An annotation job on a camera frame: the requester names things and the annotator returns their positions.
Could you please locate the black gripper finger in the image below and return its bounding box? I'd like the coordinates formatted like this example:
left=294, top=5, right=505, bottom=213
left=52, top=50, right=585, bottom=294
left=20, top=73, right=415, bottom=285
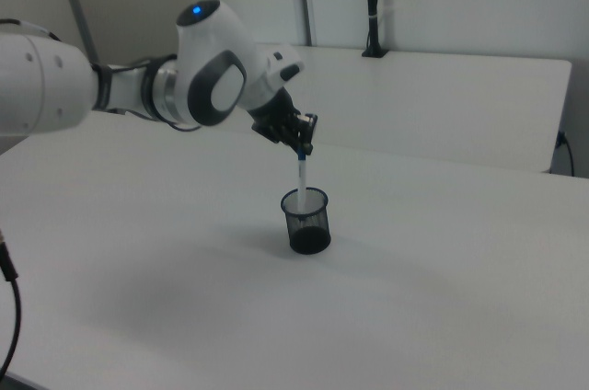
left=274, top=125, right=303, bottom=153
left=294, top=111, right=319, bottom=156

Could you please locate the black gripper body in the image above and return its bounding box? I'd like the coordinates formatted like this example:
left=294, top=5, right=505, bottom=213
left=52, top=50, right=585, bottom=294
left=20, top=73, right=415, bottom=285
left=249, top=89, right=303, bottom=144

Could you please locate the white marker with blue cap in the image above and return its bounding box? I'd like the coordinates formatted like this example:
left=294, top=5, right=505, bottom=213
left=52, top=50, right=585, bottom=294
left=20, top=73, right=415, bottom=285
left=294, top=148, right=311, bottom=215

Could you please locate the black mesh pen cup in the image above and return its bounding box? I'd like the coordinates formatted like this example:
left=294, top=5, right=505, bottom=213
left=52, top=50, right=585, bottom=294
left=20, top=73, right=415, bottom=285
left=280, top=186, right=334, bottom=256

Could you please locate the slanted aluminium frame post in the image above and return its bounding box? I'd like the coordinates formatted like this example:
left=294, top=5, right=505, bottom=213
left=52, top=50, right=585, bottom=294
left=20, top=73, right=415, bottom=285
left=49, top=0, right=100, bottom=63

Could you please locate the black wall power cable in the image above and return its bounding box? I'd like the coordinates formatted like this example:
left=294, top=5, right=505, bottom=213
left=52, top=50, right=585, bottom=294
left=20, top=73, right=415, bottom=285
left=556, top=131, right=576, bottom=177

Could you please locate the thick black cable with connector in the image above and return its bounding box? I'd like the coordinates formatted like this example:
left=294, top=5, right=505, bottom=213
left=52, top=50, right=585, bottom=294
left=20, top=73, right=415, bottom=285
left=0, top=227, right=23, bottom=376

